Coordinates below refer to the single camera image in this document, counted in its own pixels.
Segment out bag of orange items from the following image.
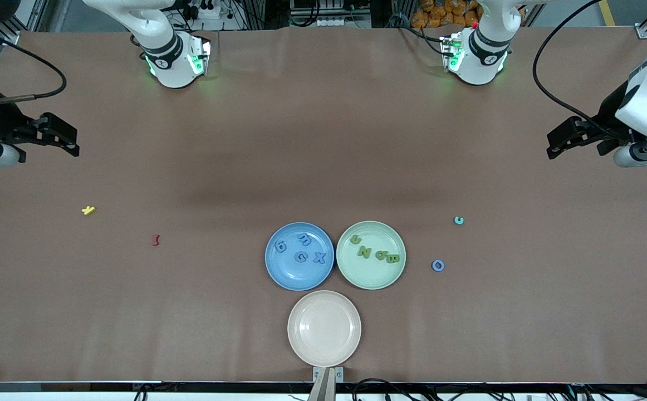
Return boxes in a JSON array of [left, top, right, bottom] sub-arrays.
[[411, 0, 481, 28]]

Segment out white power strip black plugs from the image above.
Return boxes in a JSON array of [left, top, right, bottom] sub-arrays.
[[187, 4, 224, 31]]

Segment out green plate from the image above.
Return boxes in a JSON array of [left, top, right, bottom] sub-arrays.
[[336, 221, 407, 290]]

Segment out brown paper table cover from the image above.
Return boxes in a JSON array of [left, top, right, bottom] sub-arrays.
[[0, 25, 647, 385]]

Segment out long white power strip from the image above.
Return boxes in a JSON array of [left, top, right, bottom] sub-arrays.
[[315, 18, 371, 28]]

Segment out blue plate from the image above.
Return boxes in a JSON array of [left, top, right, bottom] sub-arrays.
[[264, 222, 335, 291]]

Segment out beige plate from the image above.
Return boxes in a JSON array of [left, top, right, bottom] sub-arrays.
[[287, 290, 362, 368]]

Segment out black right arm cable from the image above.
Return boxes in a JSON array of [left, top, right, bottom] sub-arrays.
[[0, 22, 68, 105]]

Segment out black looped cable bundle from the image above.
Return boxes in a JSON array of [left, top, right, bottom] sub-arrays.
[[351, 379, 413, 401]]

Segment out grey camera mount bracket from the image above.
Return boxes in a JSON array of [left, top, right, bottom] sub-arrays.
[[312, 366, 345, 401]]

